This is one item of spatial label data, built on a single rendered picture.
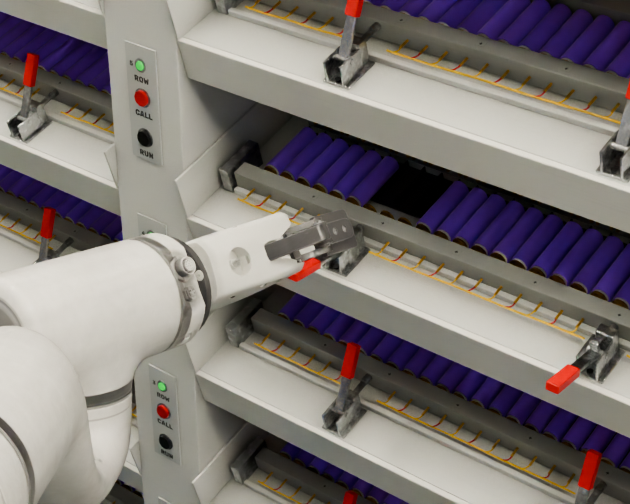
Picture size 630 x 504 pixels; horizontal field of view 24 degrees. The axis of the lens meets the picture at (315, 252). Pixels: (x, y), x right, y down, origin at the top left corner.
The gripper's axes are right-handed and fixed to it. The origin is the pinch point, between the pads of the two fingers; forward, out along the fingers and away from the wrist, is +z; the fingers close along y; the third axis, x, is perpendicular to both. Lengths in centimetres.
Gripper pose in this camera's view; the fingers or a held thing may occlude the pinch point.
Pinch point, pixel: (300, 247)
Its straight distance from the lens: 116.8
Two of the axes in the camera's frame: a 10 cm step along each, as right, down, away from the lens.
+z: 6.1, -1.9, 7.7
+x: 3.5, 9.4, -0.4
